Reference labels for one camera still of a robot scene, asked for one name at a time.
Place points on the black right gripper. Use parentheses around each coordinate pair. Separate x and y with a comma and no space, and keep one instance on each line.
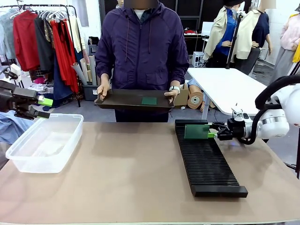
(234,131)

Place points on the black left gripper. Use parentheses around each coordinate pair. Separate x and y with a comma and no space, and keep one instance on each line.
(16,100)

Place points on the large green PCB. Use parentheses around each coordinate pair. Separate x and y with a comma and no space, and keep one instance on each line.
(197,131)

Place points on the dark brown tray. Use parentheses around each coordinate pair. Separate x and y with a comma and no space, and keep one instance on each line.
(126,99)

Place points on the person's left forearm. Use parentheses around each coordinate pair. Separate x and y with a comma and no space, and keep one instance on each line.
(181,72)

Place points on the person's right forearm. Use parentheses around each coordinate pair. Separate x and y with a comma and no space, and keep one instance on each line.
(104,68)

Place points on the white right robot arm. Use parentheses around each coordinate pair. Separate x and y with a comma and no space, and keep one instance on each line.
(274,122)

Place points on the person's left hand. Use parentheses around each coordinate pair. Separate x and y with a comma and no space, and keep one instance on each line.
(172,94)

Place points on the person's right hand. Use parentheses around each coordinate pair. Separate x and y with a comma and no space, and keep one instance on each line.
(103,91)

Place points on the pile of mixed clothes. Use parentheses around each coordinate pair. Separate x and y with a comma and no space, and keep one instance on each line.
(39,87)

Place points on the navy blue cloth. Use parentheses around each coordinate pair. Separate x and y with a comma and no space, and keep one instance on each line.
(61,91)

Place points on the clear plastic box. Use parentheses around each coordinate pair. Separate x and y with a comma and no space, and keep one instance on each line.
(47,143)

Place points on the black slotted PCB rack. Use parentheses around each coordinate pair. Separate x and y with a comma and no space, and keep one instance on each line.
(206,164)

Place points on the brown paper spool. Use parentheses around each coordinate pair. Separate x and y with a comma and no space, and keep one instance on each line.
(195,100)

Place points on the blue cloth heap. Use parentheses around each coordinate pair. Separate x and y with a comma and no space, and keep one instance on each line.
(11,129)

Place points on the white table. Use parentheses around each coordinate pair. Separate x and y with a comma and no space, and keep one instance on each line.
(225,86)

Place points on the cardboard box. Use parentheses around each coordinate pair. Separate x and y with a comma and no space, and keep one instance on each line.
(181,99)

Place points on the grey storage bin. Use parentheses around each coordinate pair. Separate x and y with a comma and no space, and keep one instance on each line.
(90,92)

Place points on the red dress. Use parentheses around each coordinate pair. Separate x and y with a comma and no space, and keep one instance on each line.
(63,61)

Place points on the dark grey jacket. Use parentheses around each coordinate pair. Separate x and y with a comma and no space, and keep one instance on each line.
(44,51)

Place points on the white wristwatch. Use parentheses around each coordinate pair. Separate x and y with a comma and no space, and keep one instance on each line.
(174,88)

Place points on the grey paper roll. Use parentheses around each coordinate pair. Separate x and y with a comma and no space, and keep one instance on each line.
(93,68)

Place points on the red shirt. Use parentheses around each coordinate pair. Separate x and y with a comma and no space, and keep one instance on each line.
(25,42)

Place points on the small green PCB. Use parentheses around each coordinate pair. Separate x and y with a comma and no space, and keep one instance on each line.
(149,100)

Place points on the cream garment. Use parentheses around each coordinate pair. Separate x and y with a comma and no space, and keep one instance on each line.
(75,35)

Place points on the light blue garment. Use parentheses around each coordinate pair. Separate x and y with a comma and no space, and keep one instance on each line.
(7,35)

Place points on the black stand leg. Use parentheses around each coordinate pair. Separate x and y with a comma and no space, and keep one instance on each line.
(294,167)

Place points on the black tripod pole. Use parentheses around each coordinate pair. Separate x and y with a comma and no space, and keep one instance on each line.
(234,39)

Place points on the mannequin beige jacket blue shirt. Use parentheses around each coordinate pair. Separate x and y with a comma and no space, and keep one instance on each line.
(222,30)

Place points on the white box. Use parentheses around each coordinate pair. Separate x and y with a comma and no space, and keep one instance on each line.
(207,28)

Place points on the black garment rack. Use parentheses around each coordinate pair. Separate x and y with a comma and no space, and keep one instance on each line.
(58,5)

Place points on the mannequin cream jacket navy dress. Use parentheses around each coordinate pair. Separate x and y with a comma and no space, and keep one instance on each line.
(260,30)

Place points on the person's dark jacket torso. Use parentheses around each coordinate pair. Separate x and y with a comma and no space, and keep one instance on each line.
(140,47)

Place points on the mannequin pink top grey skirt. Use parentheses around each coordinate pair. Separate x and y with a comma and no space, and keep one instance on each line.
(289,35)

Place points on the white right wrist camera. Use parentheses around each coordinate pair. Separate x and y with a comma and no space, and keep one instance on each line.
(240,116)

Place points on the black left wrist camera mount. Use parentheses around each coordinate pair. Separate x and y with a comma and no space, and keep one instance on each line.
(11,75)

